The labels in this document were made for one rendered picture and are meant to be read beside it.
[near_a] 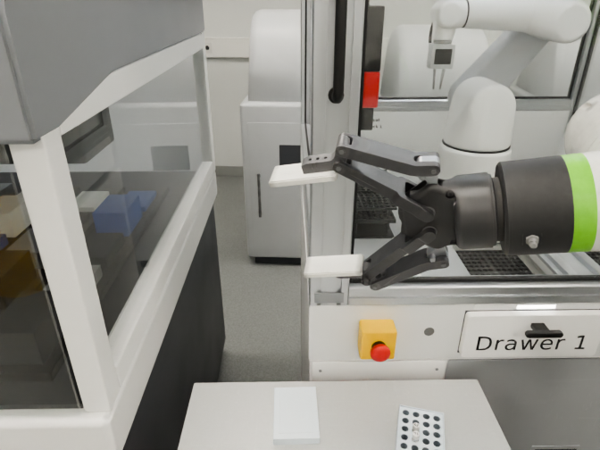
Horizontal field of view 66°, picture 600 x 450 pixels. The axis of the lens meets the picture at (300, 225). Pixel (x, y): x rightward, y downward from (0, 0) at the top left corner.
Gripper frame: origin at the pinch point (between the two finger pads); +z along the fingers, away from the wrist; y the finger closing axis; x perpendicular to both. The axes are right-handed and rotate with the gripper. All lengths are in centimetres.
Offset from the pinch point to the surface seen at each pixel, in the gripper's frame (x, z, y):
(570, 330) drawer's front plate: -29, -38, -59
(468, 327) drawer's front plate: -24, -18, -52
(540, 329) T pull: -26, -31, -54
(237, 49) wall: -322, 139, -80
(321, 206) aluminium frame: -27.6, 6.5, -19.3
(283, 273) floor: -146, 83, -160
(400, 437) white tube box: -1, -4, -53
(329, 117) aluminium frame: -31.7, 2.1, -3.7
